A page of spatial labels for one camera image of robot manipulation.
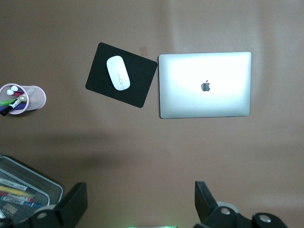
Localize grey mesh desk tray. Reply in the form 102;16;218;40
0;155;64;225

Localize green marker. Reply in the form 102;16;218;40
0;95;27;107

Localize purple marker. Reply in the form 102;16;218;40
0;102;27;114

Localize white computer mouse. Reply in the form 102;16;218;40
106;55;131;91

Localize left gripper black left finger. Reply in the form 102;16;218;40
14;182;88;228

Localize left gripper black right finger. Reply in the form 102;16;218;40
193;180;252;228

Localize silver laptop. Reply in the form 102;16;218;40
158;51;252;119

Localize white marker black print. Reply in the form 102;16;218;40
0;179;28;190

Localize black capped marker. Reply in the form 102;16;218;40
0;99;20;117

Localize red and white marker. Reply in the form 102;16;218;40
0;194;34;205

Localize black mouse pad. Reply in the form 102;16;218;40
85;42;159;109

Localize white marker blue cap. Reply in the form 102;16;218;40
4;199;45;209

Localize pink mesh pen cup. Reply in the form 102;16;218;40
0;83;47;116

